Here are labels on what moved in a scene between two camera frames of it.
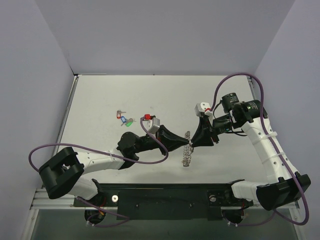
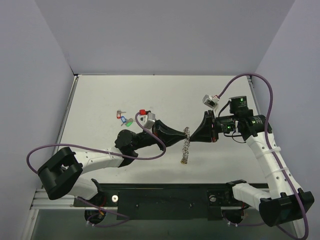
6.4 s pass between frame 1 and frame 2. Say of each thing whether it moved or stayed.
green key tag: stayed
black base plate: stayed
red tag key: stayed
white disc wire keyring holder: moved
